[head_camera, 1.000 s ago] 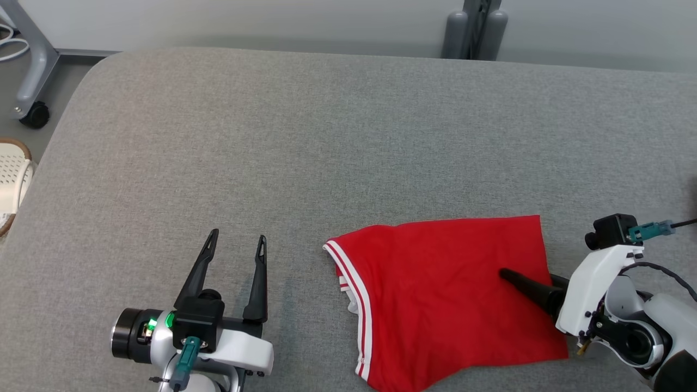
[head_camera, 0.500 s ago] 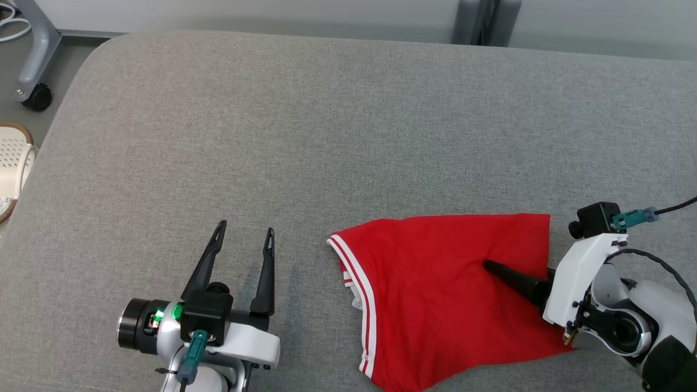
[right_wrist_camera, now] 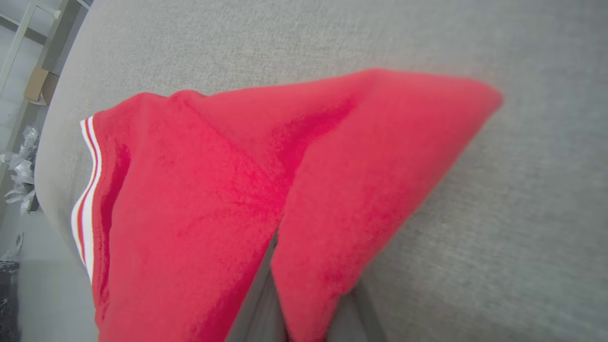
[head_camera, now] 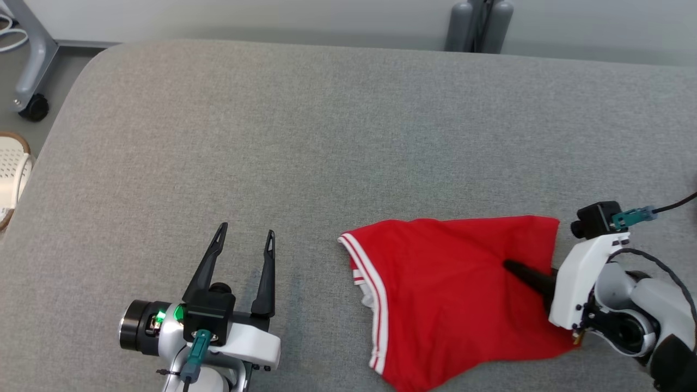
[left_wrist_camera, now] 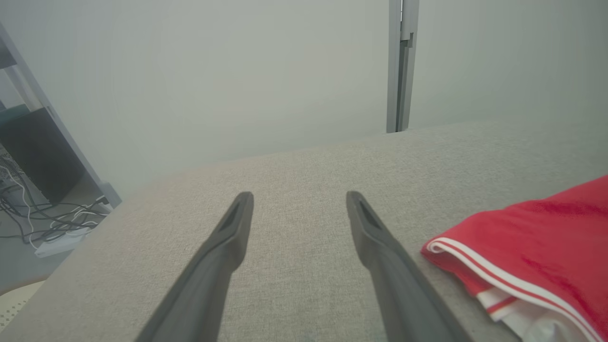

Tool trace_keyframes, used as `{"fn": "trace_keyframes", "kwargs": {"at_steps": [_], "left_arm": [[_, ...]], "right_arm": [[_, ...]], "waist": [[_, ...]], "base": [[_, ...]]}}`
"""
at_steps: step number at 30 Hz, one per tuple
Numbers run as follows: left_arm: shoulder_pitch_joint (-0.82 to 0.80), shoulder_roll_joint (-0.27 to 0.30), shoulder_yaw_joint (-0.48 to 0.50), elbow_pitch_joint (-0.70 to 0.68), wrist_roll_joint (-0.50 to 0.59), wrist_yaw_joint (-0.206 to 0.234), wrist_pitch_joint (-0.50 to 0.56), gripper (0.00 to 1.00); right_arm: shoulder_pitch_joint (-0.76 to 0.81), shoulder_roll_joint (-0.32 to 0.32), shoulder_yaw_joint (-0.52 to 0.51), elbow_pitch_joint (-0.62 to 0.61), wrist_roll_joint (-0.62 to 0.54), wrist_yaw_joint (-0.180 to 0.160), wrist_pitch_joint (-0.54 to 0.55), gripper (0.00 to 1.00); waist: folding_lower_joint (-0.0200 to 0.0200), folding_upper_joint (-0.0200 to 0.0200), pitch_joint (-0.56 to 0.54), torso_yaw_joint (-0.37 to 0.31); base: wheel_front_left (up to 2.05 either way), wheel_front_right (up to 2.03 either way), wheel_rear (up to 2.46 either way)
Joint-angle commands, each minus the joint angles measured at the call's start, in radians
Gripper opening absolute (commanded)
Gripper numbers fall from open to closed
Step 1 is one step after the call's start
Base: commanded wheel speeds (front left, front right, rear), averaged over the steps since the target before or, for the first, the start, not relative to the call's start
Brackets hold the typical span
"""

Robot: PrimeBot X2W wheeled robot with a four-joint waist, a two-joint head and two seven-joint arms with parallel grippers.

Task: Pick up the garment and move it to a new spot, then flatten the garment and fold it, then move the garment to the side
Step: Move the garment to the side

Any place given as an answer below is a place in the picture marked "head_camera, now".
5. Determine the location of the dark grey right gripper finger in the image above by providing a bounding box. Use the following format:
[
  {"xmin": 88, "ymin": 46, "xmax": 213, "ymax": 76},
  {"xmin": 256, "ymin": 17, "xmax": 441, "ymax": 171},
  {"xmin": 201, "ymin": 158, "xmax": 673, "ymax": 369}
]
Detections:
[{"xmin": 503, "ymin": 260, "xmax": 559, "ymax": 314}]

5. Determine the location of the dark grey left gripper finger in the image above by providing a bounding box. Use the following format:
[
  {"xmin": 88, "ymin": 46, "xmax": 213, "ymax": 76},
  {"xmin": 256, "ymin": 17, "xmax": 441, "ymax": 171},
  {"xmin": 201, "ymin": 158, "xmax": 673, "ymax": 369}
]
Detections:
[
  {"xmin": 250, "ymin": 230, "xmax": 277, "ymax": 319},
  {"xmin": 181, "ymin": 222, "xmax": 229, "ymax": 304}
]

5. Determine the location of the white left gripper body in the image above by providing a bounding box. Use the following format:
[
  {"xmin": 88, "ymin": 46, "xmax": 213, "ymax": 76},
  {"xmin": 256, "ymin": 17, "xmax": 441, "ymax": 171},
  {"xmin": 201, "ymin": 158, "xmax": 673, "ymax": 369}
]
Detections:
[{"xmin": 218, "ymin": 324, "xmax": 282, "ymax": 371}]

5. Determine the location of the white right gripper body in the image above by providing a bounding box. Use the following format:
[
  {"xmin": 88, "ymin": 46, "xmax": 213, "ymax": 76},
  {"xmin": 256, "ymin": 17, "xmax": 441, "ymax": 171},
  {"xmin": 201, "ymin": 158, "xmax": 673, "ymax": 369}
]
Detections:
[{"xmin": 548, "ymin": 232, "xmax": 631, "ymax": 332}]

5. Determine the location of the red jersey with white sleeves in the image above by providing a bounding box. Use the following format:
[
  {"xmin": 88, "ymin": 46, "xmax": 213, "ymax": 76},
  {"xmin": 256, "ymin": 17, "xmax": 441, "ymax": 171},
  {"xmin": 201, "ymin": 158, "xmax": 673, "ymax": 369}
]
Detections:
[{"xmin": 338, "ymin": 215, "xmax": 582, "ymax": 392}]

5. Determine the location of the white plastic laundry basket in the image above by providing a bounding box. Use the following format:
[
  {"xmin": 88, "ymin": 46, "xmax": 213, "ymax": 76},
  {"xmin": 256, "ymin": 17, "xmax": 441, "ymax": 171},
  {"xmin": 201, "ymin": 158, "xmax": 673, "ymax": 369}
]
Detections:
[{"xmin": 0, "ymin": 131, "xmax": 35, "ymax": 232}]

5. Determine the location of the left teal plug camera cable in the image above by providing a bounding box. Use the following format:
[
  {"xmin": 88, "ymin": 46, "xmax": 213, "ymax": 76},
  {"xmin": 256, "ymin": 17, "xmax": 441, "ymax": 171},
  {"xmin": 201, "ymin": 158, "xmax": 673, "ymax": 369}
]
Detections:
[{"xmin": 179, "ymin": 329, "xmax": 212, "ymax": 392}]

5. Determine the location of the teal plug camera cable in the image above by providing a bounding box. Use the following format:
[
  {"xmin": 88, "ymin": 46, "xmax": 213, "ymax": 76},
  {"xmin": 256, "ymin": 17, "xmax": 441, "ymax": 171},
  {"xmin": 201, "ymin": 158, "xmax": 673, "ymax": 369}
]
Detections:
[
  {"xmin": 179, "ymin": 329, "xmax": 212, "ymax": 392},
  {"xmin": 610, "ymin": 191, "xmax": 697, "ymax": 230}
]

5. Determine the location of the right teal plug camera cable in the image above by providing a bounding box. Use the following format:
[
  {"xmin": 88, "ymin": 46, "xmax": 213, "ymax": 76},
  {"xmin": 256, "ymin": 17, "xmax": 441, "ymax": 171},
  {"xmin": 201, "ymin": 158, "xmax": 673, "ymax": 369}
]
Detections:
[{"xmin": 610, "ymin": 191, "xmax": 697, "ymax": 230}]

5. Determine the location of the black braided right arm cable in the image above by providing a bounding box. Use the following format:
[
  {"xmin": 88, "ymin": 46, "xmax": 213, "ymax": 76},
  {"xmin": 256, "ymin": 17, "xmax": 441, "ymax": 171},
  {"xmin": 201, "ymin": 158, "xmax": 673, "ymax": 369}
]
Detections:
[{"xmin": 603, "ymin": 247, "xmax": 697, "ymax": 328}]

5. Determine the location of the grey metal partition post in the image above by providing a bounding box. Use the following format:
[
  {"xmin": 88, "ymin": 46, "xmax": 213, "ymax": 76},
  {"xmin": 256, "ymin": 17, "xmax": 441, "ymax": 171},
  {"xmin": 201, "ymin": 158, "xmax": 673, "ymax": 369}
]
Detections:
[{"xmin": 444, "ymin": 0, "xmax": 515, "ymax": 54}]

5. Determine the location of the white cable loop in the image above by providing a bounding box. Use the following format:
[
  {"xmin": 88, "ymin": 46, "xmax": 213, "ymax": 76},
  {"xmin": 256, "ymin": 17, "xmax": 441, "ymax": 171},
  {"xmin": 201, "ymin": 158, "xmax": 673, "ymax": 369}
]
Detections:
[{"xmin": 0, "ymin": 13, "xmax": 29, "ymax": 54}]

